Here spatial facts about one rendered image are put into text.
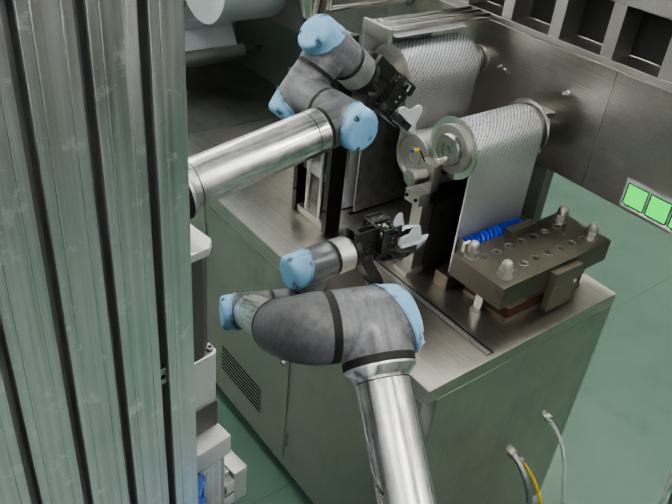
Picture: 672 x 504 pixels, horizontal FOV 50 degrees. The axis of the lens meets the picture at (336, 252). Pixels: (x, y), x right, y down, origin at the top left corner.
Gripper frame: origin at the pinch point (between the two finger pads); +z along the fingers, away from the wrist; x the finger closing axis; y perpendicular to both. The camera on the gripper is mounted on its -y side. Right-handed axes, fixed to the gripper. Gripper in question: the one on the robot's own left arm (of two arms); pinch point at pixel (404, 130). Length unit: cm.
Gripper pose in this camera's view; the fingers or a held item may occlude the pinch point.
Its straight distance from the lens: 155.3
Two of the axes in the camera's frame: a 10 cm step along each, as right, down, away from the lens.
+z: 5.5, 3.2, 7.7
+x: -6.0, -4.9, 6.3
